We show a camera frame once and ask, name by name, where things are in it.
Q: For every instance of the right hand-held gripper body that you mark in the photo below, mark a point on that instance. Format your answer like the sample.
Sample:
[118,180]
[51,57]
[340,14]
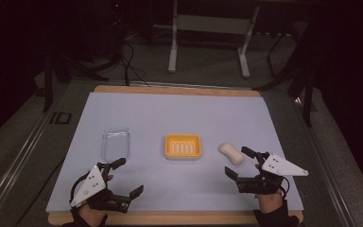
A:
[279,165]

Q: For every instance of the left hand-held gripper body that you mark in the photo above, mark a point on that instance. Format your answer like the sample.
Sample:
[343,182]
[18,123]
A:
[92,184]

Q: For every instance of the cream soap bar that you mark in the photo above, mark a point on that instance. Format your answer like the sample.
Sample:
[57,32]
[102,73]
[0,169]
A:
[231,153]

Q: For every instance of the clear plastic container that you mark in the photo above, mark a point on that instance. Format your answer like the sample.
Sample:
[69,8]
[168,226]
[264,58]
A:
[115,144]

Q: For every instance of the yellow soap dish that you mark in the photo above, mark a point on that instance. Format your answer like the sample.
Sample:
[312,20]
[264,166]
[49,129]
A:
[183,146]

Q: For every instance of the person's left hand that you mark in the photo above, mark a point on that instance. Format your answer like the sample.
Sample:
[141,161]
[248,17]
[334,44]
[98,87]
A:
[91,216]

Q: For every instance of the person's right hand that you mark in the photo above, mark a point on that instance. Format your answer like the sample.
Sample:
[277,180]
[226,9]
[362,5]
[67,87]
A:
[269,202]

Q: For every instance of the person's left black sleeve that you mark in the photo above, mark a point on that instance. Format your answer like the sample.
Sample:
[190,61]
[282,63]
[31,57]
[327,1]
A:
[72,222]

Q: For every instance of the person's black sleeve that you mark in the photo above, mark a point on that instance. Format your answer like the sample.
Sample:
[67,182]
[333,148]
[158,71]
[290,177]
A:
[72,222]
[277,219]

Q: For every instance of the person's right black sleeve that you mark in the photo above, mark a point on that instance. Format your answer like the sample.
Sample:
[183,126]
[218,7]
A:
[277,219]

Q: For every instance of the black tripod stand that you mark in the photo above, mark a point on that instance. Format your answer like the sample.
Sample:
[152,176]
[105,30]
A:
[307,94]
[48,85]

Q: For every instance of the light blue table mat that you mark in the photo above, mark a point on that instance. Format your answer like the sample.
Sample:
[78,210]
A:
[176,113]

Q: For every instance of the white metal stand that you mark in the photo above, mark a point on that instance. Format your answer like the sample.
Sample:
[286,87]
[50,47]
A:
[212,24]

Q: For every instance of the silver metal rail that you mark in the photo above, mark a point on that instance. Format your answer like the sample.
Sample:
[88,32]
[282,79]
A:
[15,168]
[331,176]

